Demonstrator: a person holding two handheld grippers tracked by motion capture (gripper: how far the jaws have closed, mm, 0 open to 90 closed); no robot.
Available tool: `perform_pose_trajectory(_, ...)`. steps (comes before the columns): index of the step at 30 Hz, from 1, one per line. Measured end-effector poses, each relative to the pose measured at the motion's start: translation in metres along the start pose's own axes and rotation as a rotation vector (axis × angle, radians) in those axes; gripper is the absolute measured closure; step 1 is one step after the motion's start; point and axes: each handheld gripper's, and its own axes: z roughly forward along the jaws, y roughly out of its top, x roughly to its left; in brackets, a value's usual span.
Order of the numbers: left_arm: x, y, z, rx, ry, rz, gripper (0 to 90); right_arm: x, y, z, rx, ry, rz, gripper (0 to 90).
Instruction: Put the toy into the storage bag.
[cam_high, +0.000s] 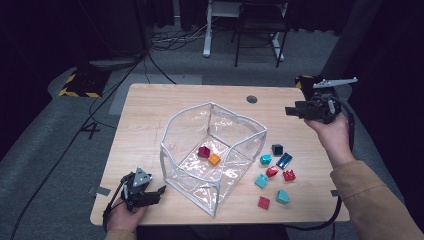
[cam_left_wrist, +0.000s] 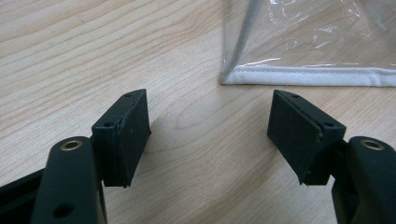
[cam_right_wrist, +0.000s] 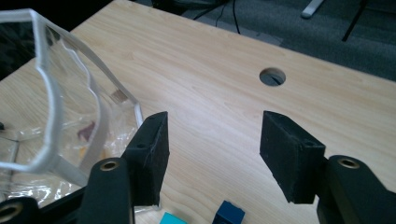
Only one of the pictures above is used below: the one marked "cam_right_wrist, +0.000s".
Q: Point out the teal toy brick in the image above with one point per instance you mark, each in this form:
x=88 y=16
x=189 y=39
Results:
x=171 y=219

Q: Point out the white desk frame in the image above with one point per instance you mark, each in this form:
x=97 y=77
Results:
x=311 y=9

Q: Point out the clear plastic bag white trim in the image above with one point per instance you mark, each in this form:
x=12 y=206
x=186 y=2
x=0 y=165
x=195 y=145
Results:
x=51 y=124

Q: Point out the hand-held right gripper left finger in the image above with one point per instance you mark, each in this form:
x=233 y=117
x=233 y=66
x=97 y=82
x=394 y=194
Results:
x=148 y=161

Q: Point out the navy toy block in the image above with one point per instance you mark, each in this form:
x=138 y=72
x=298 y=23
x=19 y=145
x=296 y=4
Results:
x=229 y=214

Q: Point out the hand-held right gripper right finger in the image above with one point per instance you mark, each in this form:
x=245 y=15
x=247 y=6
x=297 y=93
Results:
x=289 y=158

